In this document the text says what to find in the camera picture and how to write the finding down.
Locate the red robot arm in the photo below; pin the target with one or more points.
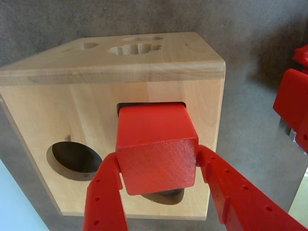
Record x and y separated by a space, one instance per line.
291 101

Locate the wooden shape sorter box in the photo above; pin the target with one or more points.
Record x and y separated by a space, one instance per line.
60 108

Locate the red cube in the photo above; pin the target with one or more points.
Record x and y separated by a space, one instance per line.
154 130

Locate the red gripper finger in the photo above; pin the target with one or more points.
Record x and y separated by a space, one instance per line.
240 202
103 199

